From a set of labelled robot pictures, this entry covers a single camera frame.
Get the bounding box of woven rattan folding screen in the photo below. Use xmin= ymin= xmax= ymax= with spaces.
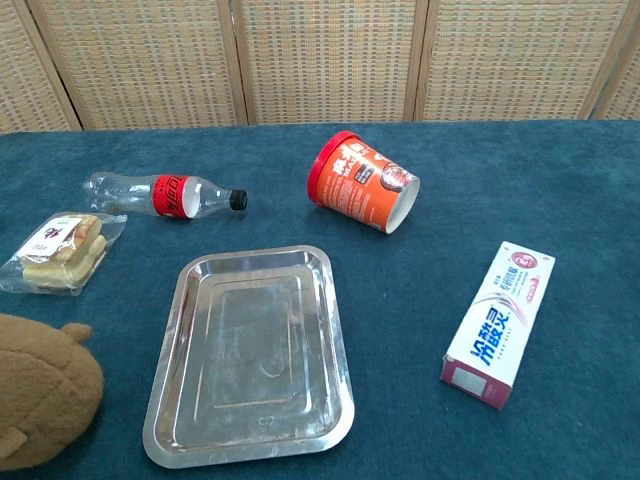
xmin=0 ymin=0 xmax=640 ymax=133

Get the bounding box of silver metal tray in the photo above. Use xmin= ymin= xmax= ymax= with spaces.
xmin=141 ymin=244 xmax=356 ymax=470

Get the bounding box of red instant noodle cup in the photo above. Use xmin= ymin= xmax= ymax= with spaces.
xmin=307 ymin=130 xmax=421 ymax=236

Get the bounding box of white pink toothpaste box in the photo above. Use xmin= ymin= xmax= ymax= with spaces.
xmin=439 ymin=240 xmax=557 ymax=411

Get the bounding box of plastic-wrapped sandwich with label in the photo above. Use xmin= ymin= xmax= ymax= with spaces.
xmin=0 ymin=211 xmax=129 ymax=298

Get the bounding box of brown plush toy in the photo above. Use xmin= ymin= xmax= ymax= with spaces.
xmin=0 ymin=313 xmax=106 ymax=471

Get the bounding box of empty clear cola bottle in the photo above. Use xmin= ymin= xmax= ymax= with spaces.
xmin=82 ymin=171 xmax=249 ymax=220

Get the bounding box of blue table cloth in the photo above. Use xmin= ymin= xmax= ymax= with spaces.
xmin=0 ymin=117 xmax=640 ymax=480

